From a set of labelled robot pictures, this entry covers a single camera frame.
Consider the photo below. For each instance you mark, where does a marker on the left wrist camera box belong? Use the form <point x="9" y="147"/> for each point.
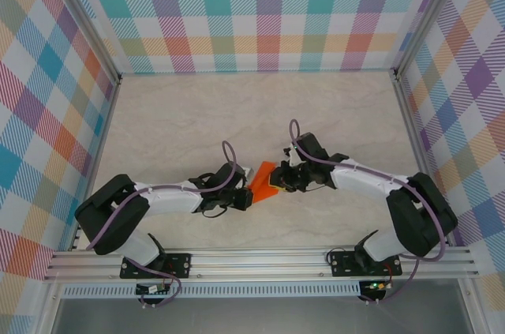
<point x="247" y="172"/>

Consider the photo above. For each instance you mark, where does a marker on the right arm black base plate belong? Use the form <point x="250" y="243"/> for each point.
<point x="341" y="263"/>

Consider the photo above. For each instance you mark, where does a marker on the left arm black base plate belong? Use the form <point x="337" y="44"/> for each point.
<point x="181" y="265"/>

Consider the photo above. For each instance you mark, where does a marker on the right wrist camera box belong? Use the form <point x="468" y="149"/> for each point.
<point x="292" y="158"/>

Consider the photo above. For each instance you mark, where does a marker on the small circuit board with LED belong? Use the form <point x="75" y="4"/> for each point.
<point x="376" y="286"/>

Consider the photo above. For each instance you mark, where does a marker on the orange paper sheet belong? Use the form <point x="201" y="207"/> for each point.
<point x="262" y="188"/>

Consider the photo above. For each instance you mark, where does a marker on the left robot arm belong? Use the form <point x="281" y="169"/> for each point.
<point x="169" y="201"/>

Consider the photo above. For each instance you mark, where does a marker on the aluminium mounting rail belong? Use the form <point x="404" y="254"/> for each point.
<point x="256" y="263"/>

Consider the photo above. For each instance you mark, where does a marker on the aluminium side rail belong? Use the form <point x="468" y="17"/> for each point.
<point x="96" y="164"/>
<point x="417" y="144"/>

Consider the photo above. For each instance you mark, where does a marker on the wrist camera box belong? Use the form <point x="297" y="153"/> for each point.
<point x="292" y="158"/>
<point x="247" y="172"/>

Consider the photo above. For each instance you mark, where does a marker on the aluminium frame leg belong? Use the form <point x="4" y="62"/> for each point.
<point x="49" y="310"/>
<point x="473" y="306"/>

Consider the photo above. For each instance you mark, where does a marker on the small black circuit board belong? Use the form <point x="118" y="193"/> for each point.
<point x="152" y="290"/>

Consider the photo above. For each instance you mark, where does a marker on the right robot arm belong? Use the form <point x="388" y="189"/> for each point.
<point x="363" y="178"/>

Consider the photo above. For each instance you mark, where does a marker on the aluminium frame post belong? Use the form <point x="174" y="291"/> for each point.
<point x="83" y="14"/>
<point x="427" y="14"/>

